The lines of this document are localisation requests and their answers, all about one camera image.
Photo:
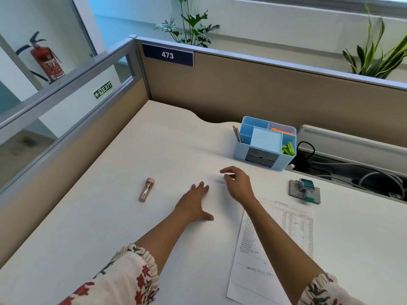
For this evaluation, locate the white floral dress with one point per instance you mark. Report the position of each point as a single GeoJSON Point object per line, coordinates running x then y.
{"type": "Point", "coordinates": [120, 282]}

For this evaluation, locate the grey stamp pad case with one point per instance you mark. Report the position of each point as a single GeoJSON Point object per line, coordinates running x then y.
{"type": "Point", "coordinates": [295, 190]}

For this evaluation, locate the leafy green plant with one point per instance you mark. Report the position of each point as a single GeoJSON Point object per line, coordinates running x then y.
{"type": "Point", "coordinates": [194, 28]}

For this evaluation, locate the glass topped side partition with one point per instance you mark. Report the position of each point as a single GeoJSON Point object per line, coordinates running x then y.
{"type": "Point", "coordinates": [63, 155]}

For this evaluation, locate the person's right hand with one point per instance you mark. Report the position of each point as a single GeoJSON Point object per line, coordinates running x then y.
{"type": "Point", "coordinates": [241, 187]}

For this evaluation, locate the green date stamp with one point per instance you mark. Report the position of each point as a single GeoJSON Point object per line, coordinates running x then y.
{"type": "Point", "coordinates": [306, 185]}

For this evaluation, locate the blue desk organizer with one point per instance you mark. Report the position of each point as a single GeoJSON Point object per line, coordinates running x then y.
{"type": "Point", "coordinates": [265, 138]}

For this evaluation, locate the person's left hand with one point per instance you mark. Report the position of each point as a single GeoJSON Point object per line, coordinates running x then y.
{"type": "Point", "coordinates": [192, 204]}

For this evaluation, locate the green snake plant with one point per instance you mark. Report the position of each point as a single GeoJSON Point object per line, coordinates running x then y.
{"type": "Point", "coordinates": [372, 63]}

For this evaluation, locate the green stapler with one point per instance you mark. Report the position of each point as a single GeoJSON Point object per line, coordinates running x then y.
{"type": "Point", "coordinates": [287, 149]}

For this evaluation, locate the clear pink lead tube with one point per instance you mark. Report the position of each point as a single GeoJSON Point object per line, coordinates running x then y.
{"type": "Point", "coordinates": [147, 189]}

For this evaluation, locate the red fire extinguisher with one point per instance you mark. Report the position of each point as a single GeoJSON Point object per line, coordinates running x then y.
{"type": "Point", "coordinates": [47, 61]}

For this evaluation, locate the person's right forearm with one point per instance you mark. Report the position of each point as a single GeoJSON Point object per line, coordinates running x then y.
{"type": "Point", "coordinates": [283, 250]}

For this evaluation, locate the dark blue number sign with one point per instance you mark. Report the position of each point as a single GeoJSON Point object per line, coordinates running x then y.
{"type": "Point", "coordinates": [167, 55]}

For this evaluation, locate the white desk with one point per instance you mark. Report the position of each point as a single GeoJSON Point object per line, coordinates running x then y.
{"type": "Point", "coordinates": [111, 161]}

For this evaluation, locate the orange sticky note pad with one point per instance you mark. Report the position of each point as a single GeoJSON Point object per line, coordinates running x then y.
{"type": "Point", "coordinates": [282, 131]}

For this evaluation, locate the beige partition panel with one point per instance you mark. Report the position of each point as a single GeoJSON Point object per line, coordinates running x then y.
{"type": "Point", "coordinates": [254, 88]}

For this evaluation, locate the person's left forearm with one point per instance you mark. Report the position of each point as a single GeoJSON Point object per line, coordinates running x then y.
{"type": "Point", "coordinates": [162, 241]}

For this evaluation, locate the green exit sign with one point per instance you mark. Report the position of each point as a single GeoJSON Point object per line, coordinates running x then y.
{"type": "Point", "coordinates": [102, 90]}

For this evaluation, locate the printed paper sheet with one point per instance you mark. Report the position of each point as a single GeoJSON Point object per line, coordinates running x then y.
{"type": "Point", "coordinates": [251, 276]}

